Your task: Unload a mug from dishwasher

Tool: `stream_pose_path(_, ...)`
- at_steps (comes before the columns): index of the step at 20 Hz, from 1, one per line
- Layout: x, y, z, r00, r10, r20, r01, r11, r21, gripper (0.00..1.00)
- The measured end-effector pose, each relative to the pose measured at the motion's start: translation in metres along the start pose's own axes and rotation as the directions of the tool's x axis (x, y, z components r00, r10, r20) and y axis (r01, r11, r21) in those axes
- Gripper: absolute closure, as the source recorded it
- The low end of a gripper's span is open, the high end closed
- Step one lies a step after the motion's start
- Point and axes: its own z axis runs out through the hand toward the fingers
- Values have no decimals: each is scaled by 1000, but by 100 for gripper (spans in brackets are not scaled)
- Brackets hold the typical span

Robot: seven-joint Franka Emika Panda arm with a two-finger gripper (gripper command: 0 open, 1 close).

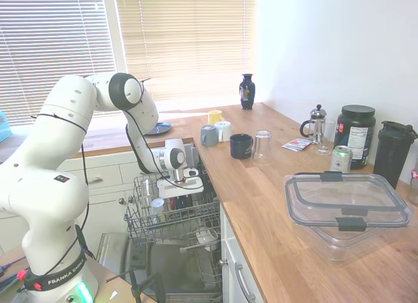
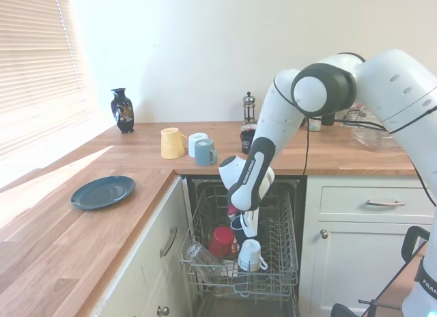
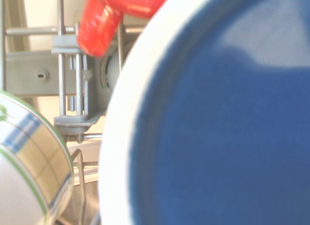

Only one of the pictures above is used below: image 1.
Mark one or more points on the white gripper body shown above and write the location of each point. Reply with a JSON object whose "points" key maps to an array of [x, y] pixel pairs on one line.
{"points": [[179, 186]]}

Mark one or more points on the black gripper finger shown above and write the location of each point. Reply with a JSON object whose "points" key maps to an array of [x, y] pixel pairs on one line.
{"points": [[189, 200], [179, 201]]}

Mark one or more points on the navy blue mug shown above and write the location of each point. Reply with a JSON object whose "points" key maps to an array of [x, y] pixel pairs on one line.
{"points": [[184, 211]]}

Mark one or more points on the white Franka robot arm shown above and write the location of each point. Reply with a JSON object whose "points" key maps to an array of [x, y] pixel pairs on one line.
{"points": [[49, 153]]}

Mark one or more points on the red mug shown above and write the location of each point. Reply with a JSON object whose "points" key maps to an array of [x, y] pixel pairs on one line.
{"points": [[171, 204]]}

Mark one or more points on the white mug with print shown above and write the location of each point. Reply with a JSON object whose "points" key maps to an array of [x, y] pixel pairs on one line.
{"points": [[157, 205]]}

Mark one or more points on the grey mug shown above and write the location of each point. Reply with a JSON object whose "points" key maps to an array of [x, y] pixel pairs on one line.
{"points": [[209, 136]]}

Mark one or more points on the steel dishwasher door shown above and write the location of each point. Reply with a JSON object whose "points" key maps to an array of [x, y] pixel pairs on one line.
{"points": [[163, 260]]}

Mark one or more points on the plain white mug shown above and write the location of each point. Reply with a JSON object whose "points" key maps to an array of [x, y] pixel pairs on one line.
{"points": [[224, 131]]}

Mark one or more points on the black mug with print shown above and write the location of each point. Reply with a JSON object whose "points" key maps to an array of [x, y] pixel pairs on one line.
{"points": [[241, 147]]}

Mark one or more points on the grey lower dishwasher rack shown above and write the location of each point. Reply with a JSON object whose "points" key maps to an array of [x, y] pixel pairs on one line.
{"points": [[212, 270]]}

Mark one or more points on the yellow mug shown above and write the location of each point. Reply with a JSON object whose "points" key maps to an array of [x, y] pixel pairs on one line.
{"points": [[215, 116]]}

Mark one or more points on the clear glass lying in rack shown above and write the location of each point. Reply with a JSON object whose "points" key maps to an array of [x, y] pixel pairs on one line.
{"points": [[147, 188]]}

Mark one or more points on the white dish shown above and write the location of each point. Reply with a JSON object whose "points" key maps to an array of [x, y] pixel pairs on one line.
{"points": [[206, 238]]}

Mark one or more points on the dark teal plate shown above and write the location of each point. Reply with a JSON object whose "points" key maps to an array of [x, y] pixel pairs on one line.
{"points": [[161, 129]]}

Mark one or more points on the round steel cabinet knob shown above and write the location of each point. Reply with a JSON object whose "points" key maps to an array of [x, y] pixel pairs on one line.
{"points": [[223, 262]]}

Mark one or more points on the clear upturned drinking glass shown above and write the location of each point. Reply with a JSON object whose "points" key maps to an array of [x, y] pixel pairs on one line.
{"points": [[262, 149]]}

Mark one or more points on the dark blue painted vase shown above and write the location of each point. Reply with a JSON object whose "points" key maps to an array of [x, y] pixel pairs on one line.
{"points": [[247, 92]]}

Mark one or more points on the red white sachet packets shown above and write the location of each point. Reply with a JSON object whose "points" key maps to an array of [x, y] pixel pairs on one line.
{"points": [[297, 144]]}

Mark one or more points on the beige window blind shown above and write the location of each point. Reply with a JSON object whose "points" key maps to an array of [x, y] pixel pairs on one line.
{"points": [[186, 45]]}

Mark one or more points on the glass steel French press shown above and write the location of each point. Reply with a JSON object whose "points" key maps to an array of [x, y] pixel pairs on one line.
{"points": [[316, 126]]}

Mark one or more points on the tall clear drinking glass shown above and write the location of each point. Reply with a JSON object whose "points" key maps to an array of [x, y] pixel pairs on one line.
{"points": [[328, 136]]}

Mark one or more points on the white green drinks can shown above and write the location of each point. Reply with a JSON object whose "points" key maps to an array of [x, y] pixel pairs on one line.
{"points": [[340, 159]]}

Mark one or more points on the clear plastic lidded container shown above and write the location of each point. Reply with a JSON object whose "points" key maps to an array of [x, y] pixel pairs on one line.
{"points": [[346, 215]]}

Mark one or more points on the black protein powder tub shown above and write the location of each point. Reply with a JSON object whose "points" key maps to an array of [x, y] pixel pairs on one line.
{"points": [[356, 133]]}

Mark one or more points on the white grey window blind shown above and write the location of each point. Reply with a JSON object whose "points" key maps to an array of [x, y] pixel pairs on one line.
{"points": [[55, 55]]}

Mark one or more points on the light blue box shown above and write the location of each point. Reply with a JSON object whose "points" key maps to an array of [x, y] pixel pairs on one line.
{"points": [[4, 126]]}

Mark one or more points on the black shaker bottle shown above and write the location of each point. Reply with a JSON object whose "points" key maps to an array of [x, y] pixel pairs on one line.
{"points": [[390, 156]]}

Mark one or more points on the glass jar red gingham lid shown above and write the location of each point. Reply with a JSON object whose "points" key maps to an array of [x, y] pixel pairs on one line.
{"points": [[414, 188]]}

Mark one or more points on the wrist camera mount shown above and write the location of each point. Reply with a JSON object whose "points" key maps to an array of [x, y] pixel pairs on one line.
{"points": [[192, 172]]}

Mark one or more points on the black camera stand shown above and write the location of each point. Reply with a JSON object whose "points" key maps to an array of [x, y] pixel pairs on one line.
{"points": [[156, 285]]}

